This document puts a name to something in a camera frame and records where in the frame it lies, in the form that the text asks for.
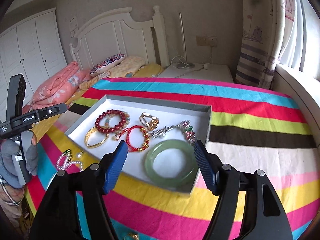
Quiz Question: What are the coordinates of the wall socket plate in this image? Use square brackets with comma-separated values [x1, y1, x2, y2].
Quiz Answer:
[196, 36, 217, 47]

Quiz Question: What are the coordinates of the gold rhinestone hair clip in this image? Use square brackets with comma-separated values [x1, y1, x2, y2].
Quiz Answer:
[178, 120, 197, 145]

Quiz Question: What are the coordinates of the white pearl necklace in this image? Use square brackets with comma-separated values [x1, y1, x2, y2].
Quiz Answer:
[47, 149, 85, 185]

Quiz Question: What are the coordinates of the yellow patterned pillow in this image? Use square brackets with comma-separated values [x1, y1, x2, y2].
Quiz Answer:
[79, 56, 145, 90]

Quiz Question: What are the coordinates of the white charging cable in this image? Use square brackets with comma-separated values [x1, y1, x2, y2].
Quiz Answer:
[170, 45, 216, 79]

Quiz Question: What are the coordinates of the dark red bead bracelet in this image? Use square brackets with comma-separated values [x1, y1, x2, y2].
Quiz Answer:
[94, 109, 128, 134]

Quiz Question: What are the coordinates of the silver leaf brooch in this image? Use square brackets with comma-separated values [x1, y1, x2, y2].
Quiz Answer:
[150, 124, 181, 139]

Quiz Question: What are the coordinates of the green jade bangle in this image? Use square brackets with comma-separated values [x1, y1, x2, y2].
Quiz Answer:
[144, 139, 198, 191]

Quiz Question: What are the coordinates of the gloved left hand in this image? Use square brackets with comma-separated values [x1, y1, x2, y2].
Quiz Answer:
[1, 131, 38, 189]

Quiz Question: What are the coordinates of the white bed headboard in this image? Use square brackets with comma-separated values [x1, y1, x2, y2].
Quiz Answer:
[69, 5, 170, 69]

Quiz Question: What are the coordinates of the pink floral folded quilt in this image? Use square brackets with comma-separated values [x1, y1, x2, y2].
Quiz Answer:
[22, 61, 91, 114]

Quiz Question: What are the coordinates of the white wardrobe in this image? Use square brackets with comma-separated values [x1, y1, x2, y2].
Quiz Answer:
[1, 8, 67, 121]

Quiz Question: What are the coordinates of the patterned striped curtain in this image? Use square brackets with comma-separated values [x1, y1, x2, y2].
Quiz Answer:
[235, 0, 304, 89]

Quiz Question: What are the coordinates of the colourful striped cloth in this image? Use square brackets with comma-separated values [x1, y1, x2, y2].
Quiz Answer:
[26, 77, 319, 239]

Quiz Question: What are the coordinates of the gold ring green stone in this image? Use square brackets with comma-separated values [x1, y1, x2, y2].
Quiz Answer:
[124, 232, 140, 240]

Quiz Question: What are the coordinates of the embroidered round cushion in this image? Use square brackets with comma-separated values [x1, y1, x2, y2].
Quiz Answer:
[89, 54, 126, 77]

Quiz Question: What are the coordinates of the white bedside table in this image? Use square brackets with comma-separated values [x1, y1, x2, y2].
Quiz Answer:
[159, 63, 234, 83]

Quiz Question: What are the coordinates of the white desk lamp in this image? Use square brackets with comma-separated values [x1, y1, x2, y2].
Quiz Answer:
[173, 12, 195, 69]

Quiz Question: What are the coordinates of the red braided cord bracelet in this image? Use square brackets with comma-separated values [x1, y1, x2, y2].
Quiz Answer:
[117, 125, 151, 153]

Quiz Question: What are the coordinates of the gold bangle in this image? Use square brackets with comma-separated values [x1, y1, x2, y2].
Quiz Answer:
[84, 127, 108, 148]

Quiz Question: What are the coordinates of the grey cardboard tray box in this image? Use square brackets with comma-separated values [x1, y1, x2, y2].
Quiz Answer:
[65, 95, 212, 194]

